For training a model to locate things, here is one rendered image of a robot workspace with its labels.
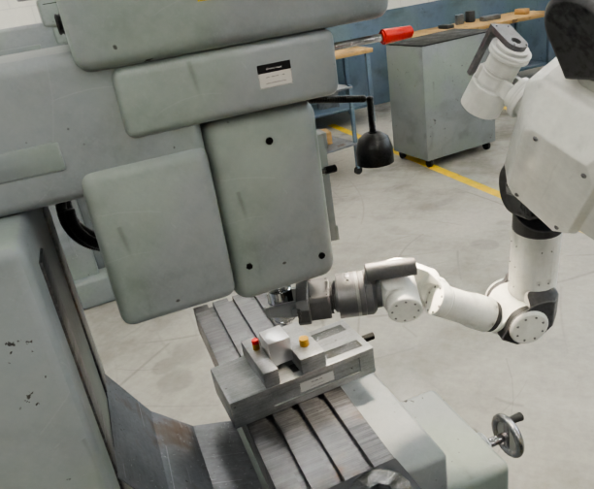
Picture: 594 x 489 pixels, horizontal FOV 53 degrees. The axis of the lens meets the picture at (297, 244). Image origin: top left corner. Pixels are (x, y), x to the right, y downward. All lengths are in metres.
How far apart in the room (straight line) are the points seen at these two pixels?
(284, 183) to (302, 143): 0.07
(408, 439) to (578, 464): 1.31
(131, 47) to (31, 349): 0.42
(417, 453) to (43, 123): 0.96
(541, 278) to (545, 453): 1.47
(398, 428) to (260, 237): 0.61
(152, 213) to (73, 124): 0.17
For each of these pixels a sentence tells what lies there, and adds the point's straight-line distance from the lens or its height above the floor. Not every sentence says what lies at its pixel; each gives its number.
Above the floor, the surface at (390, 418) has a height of 0.87.
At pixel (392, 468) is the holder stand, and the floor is 1.13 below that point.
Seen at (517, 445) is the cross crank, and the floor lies 0.66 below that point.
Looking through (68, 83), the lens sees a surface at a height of 1.72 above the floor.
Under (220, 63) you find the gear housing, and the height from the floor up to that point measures 1.71.
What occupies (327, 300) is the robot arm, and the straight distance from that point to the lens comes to 1.12.
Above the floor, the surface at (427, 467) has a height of 0.86.
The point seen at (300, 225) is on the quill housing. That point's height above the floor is 1.43.
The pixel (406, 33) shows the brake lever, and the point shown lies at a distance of 1.01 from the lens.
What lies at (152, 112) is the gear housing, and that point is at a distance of 0.88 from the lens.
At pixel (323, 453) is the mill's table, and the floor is 0.93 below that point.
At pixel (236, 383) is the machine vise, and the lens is 1.35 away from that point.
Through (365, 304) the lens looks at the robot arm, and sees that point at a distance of 1.12.
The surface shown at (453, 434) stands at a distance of 1.56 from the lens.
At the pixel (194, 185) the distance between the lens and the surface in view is 0.91.
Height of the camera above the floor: 1.81
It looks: 24 degrees down
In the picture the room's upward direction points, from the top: 9 degrees counter-clockwise
